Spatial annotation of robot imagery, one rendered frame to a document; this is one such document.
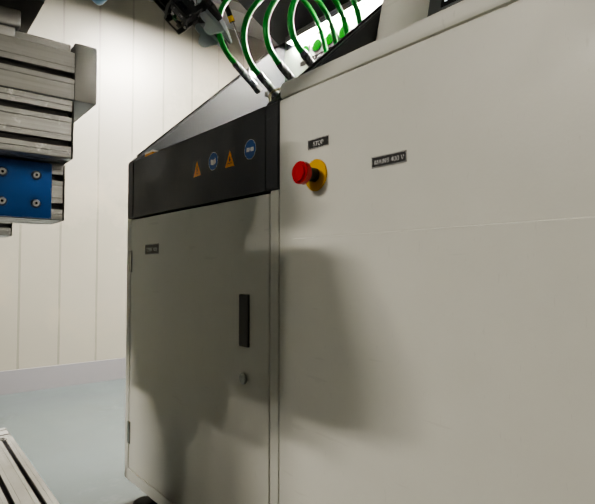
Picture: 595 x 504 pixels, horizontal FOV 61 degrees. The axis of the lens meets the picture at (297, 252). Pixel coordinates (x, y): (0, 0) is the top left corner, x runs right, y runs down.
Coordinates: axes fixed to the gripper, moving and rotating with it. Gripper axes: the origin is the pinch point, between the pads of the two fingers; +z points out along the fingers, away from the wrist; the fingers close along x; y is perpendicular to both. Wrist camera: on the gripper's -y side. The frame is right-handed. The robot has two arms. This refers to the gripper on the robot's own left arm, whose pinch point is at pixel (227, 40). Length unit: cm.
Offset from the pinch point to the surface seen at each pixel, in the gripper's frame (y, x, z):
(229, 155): 30.4, 12.4, 22.2
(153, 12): -119, -175, -92
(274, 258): 44, 22, 42
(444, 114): 32, 59, 40
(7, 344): 75, -205, 0
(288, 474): 69, 18, 69
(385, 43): 24, 53, 29
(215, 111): -6.4, -34.8, 5.0
